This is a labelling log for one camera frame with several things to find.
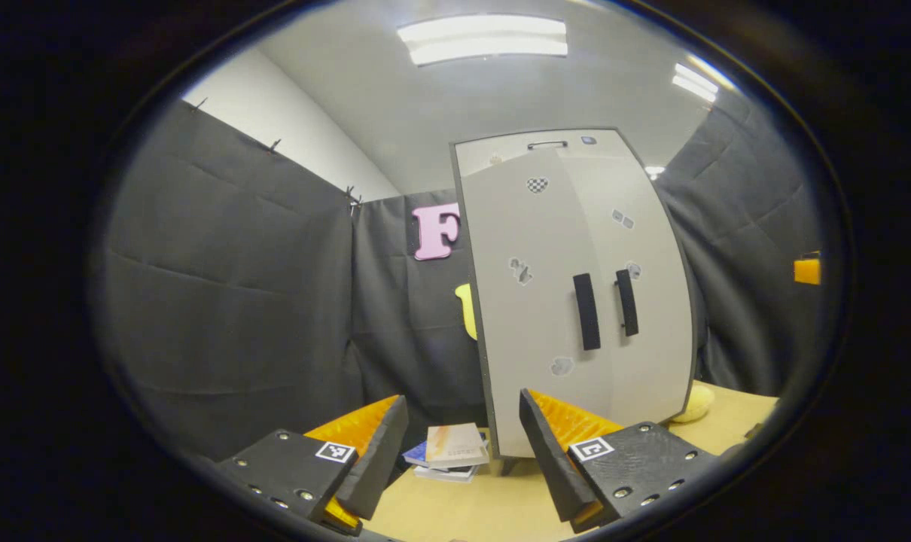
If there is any beige orange book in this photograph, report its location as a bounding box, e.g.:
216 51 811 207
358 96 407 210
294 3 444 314
425 422 491 469

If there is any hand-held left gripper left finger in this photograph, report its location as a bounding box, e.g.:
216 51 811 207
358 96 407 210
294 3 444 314
213 394 410 537

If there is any grey cabinet drawer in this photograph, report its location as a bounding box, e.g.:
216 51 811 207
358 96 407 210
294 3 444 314
452 128 644 178

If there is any grey cabinet door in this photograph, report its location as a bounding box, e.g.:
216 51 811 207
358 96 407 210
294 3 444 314
459 147 614 460
559 151 699 426

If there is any grey cabinet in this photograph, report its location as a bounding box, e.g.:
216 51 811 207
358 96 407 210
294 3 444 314
449 128 699 477

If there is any black backdrop cloth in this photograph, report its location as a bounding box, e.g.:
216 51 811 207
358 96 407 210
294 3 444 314
90 90 825 464

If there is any large ceiling light panel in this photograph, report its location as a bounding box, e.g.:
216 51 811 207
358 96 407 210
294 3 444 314
397 15 569 67

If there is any white book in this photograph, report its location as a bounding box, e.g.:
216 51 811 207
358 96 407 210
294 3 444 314
414 464 477 483

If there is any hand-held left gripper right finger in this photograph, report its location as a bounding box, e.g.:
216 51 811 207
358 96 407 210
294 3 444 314
519 388 724 534

